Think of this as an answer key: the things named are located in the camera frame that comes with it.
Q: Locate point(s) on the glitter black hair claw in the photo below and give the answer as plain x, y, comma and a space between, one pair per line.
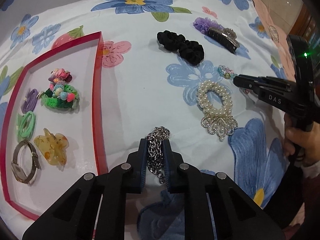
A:
225, 37

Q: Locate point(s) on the pink flower hair clip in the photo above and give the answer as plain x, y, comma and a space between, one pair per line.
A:
60, 74

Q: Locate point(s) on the amber translucent hair claw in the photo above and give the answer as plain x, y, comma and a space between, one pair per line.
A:
53, 147

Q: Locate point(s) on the black velvet scrunchie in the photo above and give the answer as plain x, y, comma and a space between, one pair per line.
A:
190, 51

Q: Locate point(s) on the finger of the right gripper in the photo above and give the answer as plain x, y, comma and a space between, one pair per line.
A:
247, 83
273, 81

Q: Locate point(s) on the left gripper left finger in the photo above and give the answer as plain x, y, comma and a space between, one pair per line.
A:
138, 161

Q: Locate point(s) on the floral white bedsheet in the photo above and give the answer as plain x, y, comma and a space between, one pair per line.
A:
143, 85

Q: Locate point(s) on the person's right forearm sleeve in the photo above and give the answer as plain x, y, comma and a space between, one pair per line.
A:
311, 171

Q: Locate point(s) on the pink patterned cloth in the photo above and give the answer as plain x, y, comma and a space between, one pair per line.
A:
278, 17

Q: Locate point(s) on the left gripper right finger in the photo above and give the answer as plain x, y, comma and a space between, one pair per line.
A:
172, 161

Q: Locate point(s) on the red jewelry tray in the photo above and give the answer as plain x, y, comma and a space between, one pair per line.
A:
83, 127

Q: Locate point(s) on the person's right hand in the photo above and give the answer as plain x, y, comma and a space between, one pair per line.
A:
307, 140

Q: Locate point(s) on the purple tulle scrunchie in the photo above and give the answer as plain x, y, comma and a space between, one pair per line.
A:
204, 24

